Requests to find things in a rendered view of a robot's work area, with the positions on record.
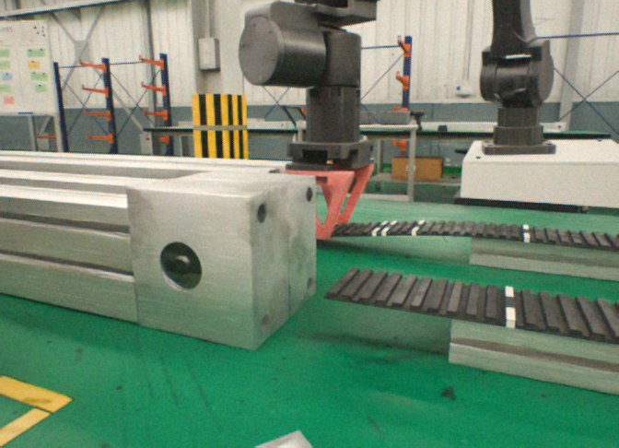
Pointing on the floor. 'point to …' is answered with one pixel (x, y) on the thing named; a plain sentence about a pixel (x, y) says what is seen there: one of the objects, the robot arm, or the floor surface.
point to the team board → (28, 72)
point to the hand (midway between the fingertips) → (332, 225)
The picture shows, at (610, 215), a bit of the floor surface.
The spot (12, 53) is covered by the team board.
